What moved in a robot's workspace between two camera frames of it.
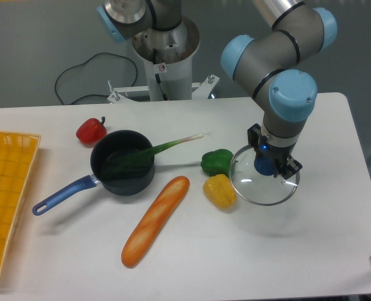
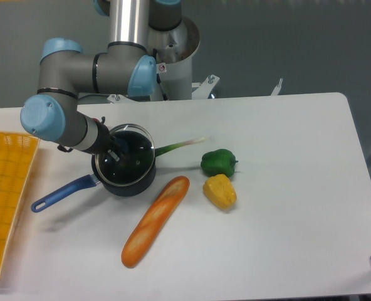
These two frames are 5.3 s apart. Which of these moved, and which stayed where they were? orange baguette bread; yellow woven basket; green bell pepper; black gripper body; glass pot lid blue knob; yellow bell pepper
Moved: black gripper body; glass pot lid blue knob
Stayed: green bell pepper; yellow bell pepper; orange baguette bread; yellow woven basket
